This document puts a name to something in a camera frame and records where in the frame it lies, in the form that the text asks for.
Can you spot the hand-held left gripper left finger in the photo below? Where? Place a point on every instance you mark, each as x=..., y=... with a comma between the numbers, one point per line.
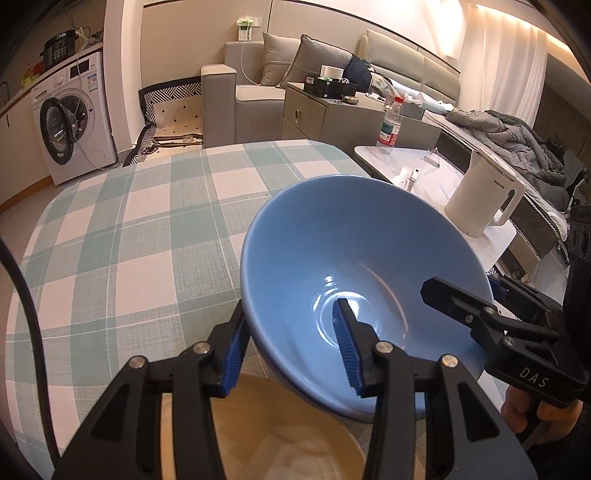
x=232, y=364

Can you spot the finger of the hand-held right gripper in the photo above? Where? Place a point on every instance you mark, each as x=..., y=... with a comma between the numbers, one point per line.
x=521, y=300
x=457, y=304

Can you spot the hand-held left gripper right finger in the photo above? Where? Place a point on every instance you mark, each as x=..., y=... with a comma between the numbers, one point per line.
x=347, y=350

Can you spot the large cream plate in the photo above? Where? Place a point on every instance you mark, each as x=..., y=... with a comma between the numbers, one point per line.
x=277, y=443

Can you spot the blue bowl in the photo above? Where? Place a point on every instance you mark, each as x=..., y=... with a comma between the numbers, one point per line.
x=369, y=240

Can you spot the person's right hand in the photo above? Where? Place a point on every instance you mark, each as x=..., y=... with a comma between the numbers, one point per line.
x=561, y=415

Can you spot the white electric kettle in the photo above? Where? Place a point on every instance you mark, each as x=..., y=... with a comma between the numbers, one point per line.
x=480, y=198

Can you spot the clear small stand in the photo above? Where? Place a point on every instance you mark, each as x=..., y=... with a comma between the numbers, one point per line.
x=431, y=159

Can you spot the grey padded jacket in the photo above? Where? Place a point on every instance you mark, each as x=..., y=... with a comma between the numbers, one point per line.
x=508, y=138

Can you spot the green checked tablecloth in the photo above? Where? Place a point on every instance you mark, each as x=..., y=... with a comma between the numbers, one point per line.
x=138, y=230

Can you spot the plastic water bottle red label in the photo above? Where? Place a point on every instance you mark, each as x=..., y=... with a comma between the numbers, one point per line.
x=389, y=129

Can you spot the white flat box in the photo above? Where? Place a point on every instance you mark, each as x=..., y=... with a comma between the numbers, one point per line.
x=413, y=112

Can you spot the grey bedside cabinet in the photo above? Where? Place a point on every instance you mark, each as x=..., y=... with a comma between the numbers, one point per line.
x=314, y=120

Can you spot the white curtain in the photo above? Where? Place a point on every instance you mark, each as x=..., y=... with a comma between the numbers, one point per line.
x=503, y=60

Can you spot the bed with padded headboard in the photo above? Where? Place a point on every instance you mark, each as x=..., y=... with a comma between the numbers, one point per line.
x=415, y=64

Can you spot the black white patterned rug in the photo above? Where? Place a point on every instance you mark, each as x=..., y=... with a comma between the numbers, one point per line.
x=175, y=120

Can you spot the black storage box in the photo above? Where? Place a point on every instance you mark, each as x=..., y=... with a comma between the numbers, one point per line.
x=328, y=88

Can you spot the navy clothing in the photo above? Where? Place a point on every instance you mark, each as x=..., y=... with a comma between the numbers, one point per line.
x=358, y=71

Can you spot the grey sofa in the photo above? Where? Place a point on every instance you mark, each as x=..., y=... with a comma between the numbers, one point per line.
x=221, y=106

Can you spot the white washing machine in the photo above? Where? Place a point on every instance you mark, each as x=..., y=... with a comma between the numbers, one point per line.
x=87, y=124

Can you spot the grey throw pillow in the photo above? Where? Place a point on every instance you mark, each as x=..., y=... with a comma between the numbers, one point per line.
x=318, y=57
x=279, y=60

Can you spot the yellow oil bottle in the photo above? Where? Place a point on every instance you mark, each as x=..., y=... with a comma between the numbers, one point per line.
x=30, y=74

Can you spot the black electric pressure cooker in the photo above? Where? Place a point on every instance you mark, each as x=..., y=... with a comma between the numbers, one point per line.
x=57, y=48

